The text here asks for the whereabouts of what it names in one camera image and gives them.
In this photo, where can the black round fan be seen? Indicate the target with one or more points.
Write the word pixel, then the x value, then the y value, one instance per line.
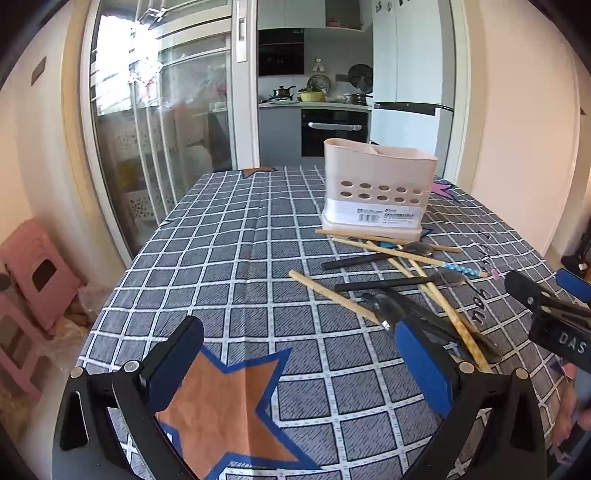
pixel 360 76

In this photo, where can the person's right hand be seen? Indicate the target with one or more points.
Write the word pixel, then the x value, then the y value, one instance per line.
pixel 575 410

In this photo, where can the brown wall plate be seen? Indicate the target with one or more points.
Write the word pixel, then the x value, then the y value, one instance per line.
pixel 39 70

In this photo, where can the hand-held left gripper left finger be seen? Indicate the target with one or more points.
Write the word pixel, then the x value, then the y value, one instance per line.
pixel 175 369

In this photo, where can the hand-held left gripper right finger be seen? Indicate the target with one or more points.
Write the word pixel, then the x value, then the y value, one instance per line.
pixel 425 369

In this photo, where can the blue-banded bamboo chopstick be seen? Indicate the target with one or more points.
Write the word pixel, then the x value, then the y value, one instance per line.
pixel 461 269

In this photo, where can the white wall ornament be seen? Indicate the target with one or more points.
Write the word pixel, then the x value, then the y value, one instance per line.
pixel 317 65

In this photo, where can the grey wall cabinets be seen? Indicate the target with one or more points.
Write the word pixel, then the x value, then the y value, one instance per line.
pixel 286 11

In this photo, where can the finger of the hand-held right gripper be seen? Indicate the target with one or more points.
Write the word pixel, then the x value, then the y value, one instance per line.
pixel 524 287
pixel 572 281

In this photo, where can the low pink plastic stool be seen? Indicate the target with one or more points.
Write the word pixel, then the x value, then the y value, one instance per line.
pixel 14 350

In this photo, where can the sliding glass door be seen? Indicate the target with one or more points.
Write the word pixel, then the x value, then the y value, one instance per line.
pixel 184 115

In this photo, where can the clear plastic bag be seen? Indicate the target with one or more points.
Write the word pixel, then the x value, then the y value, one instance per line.
pixel 78 323

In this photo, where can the beige plastic utensil holder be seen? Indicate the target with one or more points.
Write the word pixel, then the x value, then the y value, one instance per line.
pixel 369 170

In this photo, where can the yellow-green bowl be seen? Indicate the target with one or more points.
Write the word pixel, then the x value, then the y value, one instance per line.
pixel 310 96

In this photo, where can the grey checked tablecloth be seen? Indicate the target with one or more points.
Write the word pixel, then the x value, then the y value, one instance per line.
pixel 258 258

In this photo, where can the patterned decorative plate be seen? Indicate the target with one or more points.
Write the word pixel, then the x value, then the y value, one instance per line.
pixel 318 81

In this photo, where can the black cooking pot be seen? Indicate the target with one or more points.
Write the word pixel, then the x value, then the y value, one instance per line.
pixel 282 93

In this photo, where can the white refrigerator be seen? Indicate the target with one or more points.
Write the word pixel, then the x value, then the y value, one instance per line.
pixel 406 55

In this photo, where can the grey base cabinet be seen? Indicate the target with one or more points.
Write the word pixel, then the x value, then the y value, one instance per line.
pixel 279 134

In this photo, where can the steel cooking pot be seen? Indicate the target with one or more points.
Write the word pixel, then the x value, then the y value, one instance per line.
pixel 359 99

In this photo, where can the tall pink plastic stool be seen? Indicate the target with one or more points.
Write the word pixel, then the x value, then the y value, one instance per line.
pixel 23 249

